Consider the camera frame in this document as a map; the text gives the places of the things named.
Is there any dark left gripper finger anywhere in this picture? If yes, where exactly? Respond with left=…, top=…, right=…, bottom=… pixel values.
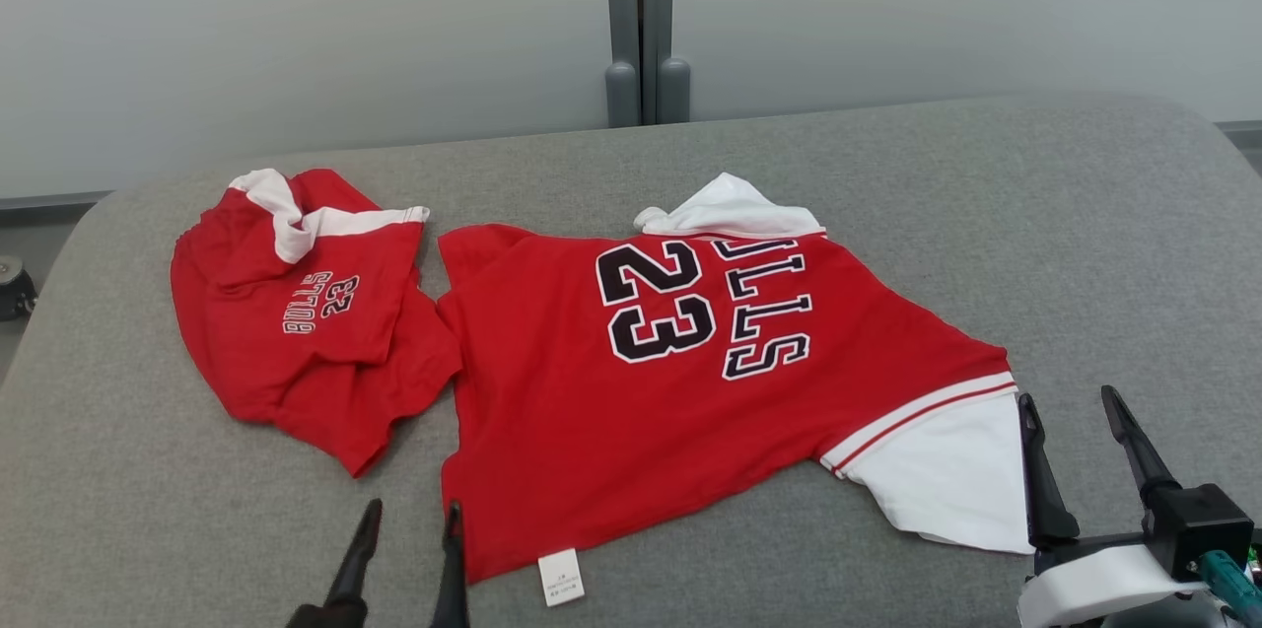
left=431, top=500, right=471, bottom=628
left=286, top=498, right=384, bottom=628

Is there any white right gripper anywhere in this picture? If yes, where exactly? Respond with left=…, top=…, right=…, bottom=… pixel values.
left=1016, top=385, right=1210, bottom=628

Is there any red jersey shirt large 23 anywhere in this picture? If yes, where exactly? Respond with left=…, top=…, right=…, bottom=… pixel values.
left=437, top=173, right=1034, bottom=607

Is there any red shorts small 23 print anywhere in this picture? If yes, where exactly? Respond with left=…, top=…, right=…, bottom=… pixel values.
left=171, top=168, right=462, bottom=478

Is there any grey fabric sofa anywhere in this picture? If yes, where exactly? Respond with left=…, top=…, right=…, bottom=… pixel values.
left=0, top=94, right=1262, bottom=628

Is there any dark round floor fixture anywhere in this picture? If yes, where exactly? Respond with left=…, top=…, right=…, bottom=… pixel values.
left=0, top=256, right=38, bottom=321

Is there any right camera cable teal plug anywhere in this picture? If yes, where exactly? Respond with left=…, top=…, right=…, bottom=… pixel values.
left=1198, top=549, right=1262, bottom=628

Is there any grey partition post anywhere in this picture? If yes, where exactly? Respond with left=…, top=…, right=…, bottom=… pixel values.
left=603, top=0, right=643, bottom=128
left=643, top=0, right=692, bottom=124

